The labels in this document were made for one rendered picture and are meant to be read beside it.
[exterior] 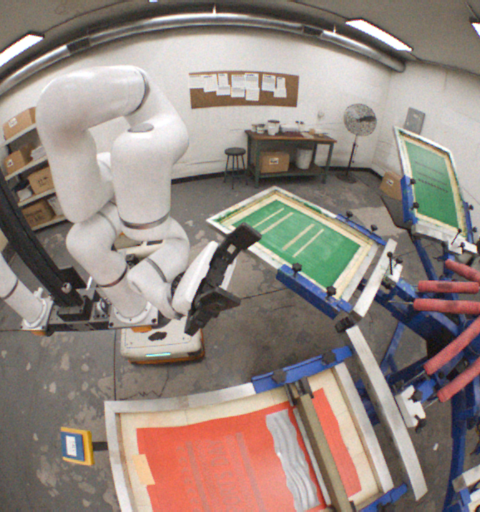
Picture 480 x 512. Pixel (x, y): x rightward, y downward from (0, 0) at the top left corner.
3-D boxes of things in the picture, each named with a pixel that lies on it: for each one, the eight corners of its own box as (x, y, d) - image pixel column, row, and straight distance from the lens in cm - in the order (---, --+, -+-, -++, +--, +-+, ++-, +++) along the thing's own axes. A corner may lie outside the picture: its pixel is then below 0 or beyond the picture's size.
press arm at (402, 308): (266, 233, 122) (267, 225, 119) (272, 228, 126) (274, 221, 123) (447, 357, 128) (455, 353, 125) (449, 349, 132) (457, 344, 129)
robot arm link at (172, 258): (136, 233, 30) (153, 307, 46) (200, 198, 36) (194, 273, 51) (108, 207, 36) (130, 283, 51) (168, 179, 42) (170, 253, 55)
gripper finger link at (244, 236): (216, 246, 30) (241, 224, 25) (224, 231, 32) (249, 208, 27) (234, 258, 31) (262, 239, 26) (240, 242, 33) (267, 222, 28)
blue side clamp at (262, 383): (254, 396, 71) (256, 393, 64) (250, 381, 72) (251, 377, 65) (337, 366, 79) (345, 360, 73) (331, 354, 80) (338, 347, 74)
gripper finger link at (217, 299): (183, 320, 26) (205, 313, 19) (193, 297, 26) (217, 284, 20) (205, 332, 27) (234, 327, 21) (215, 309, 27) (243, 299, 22)
